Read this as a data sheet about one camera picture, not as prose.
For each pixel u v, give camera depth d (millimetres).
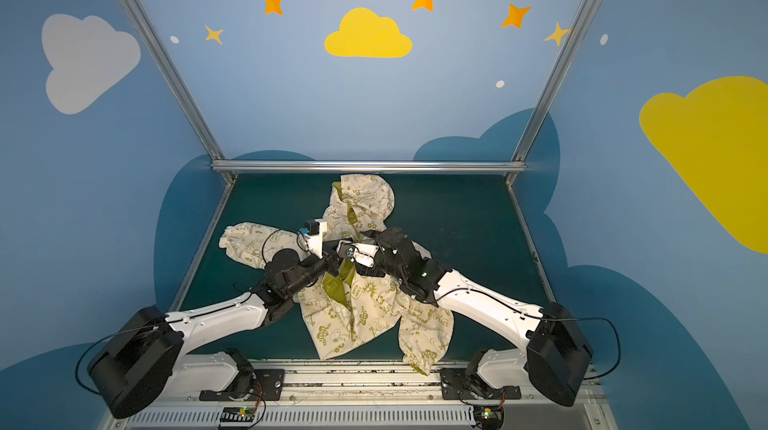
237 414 730
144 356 417
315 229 687
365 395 733
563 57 861
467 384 734
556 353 410
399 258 576
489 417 734
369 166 1183
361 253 640
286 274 618
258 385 733
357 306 839
